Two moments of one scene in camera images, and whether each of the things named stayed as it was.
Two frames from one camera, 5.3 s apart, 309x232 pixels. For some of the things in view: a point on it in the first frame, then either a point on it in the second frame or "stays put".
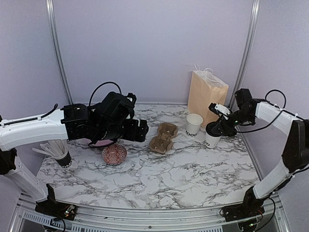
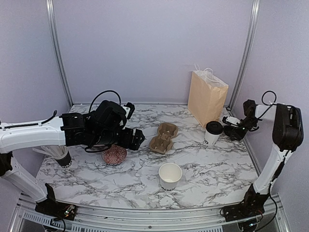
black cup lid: [213, 129] stays put
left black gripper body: [132, 134] → [125, 142]
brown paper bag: [205, 89] stays put
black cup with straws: [58, 150] stays put
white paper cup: [193, 122] → [170, 174]
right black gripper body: [241, 117] → [247, 124]
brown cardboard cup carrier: [162, 142] stays put
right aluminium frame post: [246, 52] stays put
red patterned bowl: [114, 153] stays put
